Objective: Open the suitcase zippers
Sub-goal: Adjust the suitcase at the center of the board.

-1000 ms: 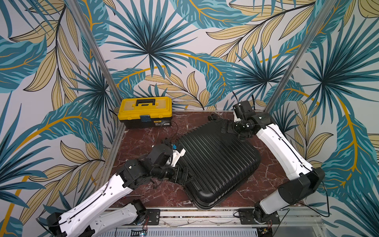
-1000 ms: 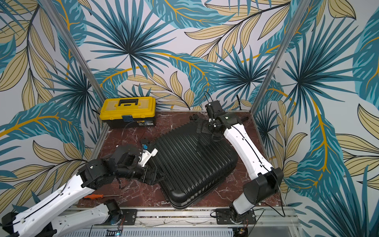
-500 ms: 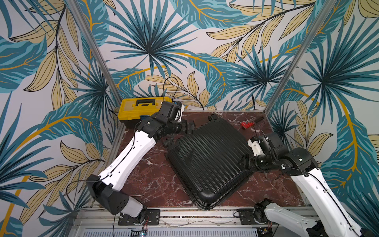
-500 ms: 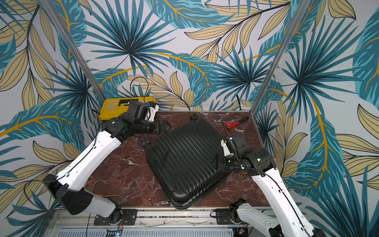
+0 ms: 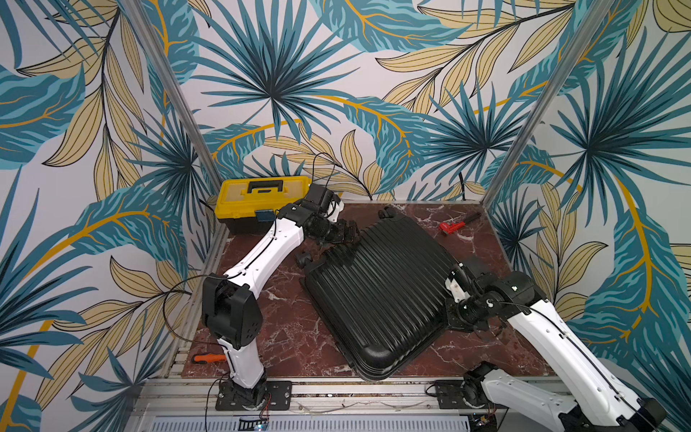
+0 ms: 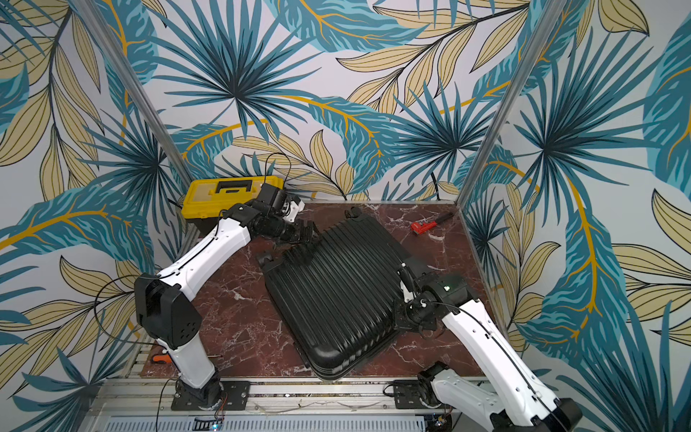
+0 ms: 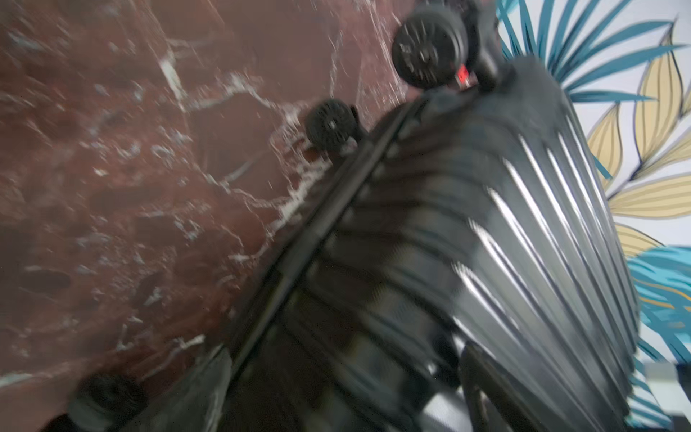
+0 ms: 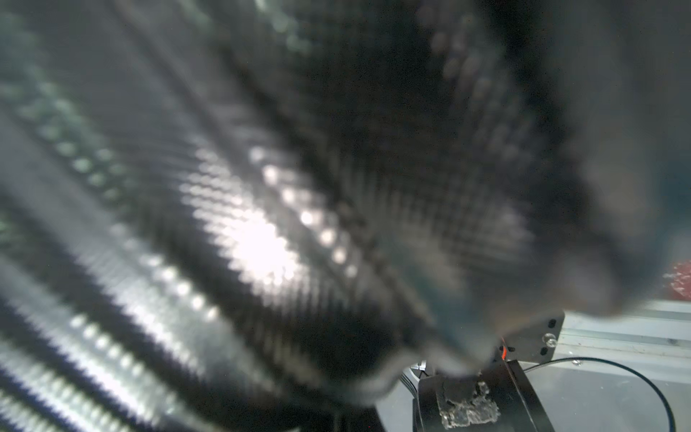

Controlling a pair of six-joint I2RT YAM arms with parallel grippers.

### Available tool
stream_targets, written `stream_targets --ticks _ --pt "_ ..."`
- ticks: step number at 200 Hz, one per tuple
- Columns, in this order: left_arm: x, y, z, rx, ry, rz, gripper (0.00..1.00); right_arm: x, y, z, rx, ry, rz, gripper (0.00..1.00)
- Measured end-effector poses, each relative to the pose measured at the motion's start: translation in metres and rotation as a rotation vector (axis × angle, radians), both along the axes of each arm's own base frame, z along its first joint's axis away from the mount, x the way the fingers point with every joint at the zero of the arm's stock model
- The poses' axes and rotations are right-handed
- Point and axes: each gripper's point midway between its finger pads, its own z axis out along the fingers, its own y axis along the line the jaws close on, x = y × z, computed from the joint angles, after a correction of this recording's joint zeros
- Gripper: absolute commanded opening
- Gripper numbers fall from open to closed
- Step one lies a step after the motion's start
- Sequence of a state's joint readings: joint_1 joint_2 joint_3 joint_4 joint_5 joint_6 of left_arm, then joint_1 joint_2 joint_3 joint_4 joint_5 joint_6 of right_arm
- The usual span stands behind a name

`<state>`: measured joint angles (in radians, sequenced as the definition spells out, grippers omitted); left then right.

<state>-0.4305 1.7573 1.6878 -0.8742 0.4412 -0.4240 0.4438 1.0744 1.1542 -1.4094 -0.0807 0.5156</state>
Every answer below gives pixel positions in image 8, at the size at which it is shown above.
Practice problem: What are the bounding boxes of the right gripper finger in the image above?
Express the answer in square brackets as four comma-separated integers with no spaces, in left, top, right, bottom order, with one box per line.
[413,360,555,432]

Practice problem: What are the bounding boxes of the black ribbed hard-shell suitcase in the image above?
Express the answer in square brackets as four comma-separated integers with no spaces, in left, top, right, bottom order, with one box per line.
[1,1,690,431]

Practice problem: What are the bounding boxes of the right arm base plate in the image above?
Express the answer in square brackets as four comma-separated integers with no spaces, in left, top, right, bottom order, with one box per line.
[496,311,565,364]

